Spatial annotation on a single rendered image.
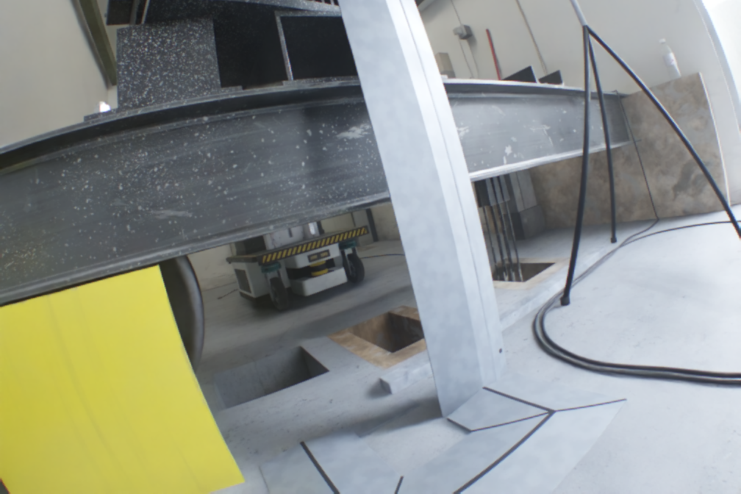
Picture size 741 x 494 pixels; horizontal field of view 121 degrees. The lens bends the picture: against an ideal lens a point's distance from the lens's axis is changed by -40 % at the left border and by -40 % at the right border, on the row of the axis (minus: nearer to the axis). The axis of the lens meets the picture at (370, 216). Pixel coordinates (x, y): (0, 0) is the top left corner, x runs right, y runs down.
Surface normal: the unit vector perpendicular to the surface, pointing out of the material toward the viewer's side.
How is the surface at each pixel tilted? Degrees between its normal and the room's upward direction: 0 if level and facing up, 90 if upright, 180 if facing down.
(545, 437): 10
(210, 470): 90
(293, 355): 90
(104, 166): 90
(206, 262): 90
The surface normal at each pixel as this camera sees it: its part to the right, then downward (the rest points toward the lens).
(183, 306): -0.25, -0.02
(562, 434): -0.16, -0.97
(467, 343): 0.35, -0.07
